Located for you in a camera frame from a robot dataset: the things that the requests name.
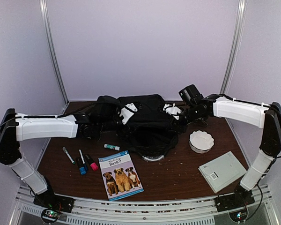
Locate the black pink highlighter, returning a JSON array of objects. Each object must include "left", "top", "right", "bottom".
[{"left": 84, "top": 154, "right": 98, "bottom": 171}]

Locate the black blue highlighter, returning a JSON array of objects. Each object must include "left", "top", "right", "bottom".
[{"left": 75, "top": 157, "right": 87, "bottom": 175}]

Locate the green white glue stick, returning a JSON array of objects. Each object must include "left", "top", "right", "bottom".
[{"left": 104, "top": 144, "right": 120, "bottom": 150}]

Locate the right aluminium frame post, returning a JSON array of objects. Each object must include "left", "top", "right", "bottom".
[{"left": 220, "top": 0, "right": 247, "bottom": 94}]

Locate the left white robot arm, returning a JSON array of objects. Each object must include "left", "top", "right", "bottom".
[{"left": 0, "top": 103, "right": 138, "bottom": 208}]

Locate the white fluted ceramic bowl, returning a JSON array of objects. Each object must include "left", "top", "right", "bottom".
[{"left": 189, "top": 130, "right": 214, "bottom": 154}]

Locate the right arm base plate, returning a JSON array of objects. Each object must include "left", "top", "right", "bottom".
[{"left": 214, "top": 194, "right": 255, "bottom": 212}]

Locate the front aluminium rail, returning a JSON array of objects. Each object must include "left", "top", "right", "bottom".
[{"left": 7, "top": 185, "right": 281, "bottom": 225}]

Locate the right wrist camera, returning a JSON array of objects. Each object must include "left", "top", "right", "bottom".
[{"left": 178, "top": 84, "right": 204, "bottom": 106}]

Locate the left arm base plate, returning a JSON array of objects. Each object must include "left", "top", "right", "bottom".
[{"left": 33, "top": 195, "right": 74, "bottom": 213}]

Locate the aluminium frame post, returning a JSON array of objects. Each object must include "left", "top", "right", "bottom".
[
  {"left": 39, "top": 0, "right": 69, "bottom": 104},
  {"left": 220, "top": 0, "right": 247, "bottom": 94}
]

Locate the dog picture book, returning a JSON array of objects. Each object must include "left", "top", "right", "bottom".
[{"left": 98, "top": 150, "right": 144, "bottom": 201}]

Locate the pale green book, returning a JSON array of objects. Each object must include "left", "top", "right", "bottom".
[{"left": 198, "top": 151, "right": 247, "bottom": 193}]

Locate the left aluminium frame post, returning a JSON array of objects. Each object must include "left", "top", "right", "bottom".
[{"left": 39, "top": 0, "right": 69, "bottom": 104}]

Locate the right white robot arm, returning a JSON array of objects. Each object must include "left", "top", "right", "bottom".
[{"left": 163, "top": 92, "right": 281, "bottom": 207}]

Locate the green tipped white marker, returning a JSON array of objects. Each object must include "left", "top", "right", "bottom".
[{"left": 62, "top": 147, "right": 75, "bottom": 165}]

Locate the black student backpack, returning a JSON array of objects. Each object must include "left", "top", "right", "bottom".
[{"left": 92, "top": 94, "right": 179, "bottom": 162}]

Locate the blue tipped white marker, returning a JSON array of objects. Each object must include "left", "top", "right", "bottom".
[{"left": 79, "top": 149, "right": 88, "bottom": 171}]

